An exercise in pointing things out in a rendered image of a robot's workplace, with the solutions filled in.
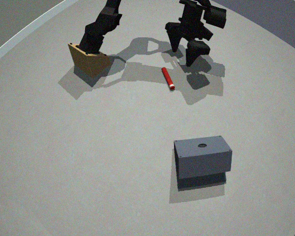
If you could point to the red cylinder with white band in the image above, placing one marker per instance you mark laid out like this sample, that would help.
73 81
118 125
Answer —
168 78

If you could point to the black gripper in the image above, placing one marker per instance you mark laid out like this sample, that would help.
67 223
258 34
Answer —
187 29

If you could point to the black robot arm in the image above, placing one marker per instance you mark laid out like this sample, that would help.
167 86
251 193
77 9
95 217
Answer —
109 18

